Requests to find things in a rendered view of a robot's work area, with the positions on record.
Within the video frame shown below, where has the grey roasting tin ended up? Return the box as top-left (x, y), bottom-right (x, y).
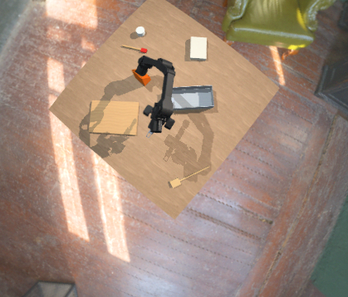
top-left (171, 85), bottom-right (214, 110)

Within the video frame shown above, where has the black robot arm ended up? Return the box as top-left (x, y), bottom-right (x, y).
top-left (135, 56), bottom-right (176, 133)

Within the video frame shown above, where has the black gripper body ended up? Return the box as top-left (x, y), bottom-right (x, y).
top-left (143, 105), bottom-right (175, 130)

